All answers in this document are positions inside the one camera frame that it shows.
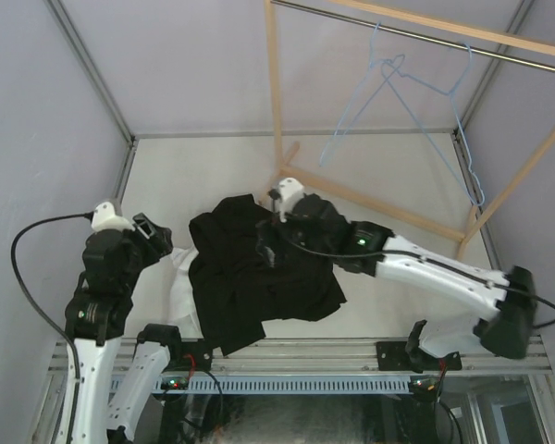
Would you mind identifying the blue wire hanger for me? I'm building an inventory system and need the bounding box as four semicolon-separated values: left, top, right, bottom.
318;21;399;167
378;42;486;208

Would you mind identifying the black shirt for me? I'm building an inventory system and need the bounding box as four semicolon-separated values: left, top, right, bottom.
189;194;346;355

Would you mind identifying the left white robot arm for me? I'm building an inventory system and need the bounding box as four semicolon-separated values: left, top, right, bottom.
55;208;184;443

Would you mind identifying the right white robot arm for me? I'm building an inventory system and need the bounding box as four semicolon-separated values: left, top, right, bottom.
256;190;537;373

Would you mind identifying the white shirt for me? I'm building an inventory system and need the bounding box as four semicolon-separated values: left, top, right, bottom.
167;246;203;339

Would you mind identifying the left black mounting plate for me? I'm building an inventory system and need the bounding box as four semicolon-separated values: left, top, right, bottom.
179;339;213;371

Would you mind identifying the black mounting plate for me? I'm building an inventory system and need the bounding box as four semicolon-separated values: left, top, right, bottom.
179;339;213;371
376;340;412;372

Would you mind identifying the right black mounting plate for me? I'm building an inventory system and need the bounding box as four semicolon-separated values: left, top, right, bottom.
376;340;412;372

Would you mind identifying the metal hanging rod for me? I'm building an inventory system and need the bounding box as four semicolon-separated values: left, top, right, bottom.
271;1;555;74

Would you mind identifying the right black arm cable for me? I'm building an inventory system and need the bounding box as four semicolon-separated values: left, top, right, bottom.
267;189;555;330

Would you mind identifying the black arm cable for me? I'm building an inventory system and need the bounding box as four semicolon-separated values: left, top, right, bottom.
267;189;555;330
10;211;96;444

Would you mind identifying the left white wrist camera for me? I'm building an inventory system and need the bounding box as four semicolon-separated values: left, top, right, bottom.
91;200;134;232

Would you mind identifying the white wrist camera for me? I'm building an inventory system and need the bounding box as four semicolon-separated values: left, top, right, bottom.
91;200;134;232
268;178;305;223

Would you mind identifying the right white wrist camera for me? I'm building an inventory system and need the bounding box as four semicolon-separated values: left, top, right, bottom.
268;178;305;223

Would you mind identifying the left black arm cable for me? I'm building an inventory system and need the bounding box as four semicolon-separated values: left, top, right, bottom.
10;211;96;444

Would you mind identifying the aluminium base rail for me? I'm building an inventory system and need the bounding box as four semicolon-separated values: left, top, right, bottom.
47;336;554;376

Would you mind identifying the wooden clothes rack frame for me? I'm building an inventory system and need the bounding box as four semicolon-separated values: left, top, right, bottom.
264;1;555;257

